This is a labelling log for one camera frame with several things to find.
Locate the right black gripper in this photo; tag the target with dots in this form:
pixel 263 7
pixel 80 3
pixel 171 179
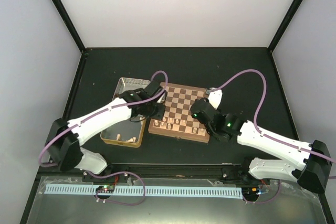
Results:
pixel 193 116

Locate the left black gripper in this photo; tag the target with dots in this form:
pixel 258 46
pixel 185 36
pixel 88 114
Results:
pixel 158 115

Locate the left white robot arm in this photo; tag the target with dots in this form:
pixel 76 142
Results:
pixel 66 138

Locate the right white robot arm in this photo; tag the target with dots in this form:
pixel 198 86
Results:
pixel 307 164

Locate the cream chess pieces pile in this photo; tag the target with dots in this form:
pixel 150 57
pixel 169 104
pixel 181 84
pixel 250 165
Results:
pixel 126 138

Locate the left small circuit board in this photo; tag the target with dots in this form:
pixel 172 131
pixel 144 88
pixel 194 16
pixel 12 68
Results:
pixel 105 189

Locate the small circuit board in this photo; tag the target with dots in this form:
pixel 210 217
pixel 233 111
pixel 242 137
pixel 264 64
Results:
pixel 257 191
pixel 105 189

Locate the right small circuit board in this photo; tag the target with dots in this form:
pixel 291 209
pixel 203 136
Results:
pixel 257 191

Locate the wooden chessboard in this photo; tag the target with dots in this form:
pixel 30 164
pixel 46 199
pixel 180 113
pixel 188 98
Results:
pixel 178 101

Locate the gold tin box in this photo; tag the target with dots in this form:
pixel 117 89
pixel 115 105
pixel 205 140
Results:
pixel 132 127

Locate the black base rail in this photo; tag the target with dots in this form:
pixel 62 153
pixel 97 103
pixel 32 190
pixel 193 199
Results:
pixel 228 174

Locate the light blue slotted cable duct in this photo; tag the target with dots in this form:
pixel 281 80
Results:
pixel 149 191

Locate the left black frame post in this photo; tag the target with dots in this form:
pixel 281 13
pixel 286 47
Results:
pixel 69 24

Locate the black frame post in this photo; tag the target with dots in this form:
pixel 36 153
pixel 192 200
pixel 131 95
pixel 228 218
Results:
pixel 293 8
pixel 69 24

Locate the right black frame post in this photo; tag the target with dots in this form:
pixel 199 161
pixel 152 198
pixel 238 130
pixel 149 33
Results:
pixel 293 8

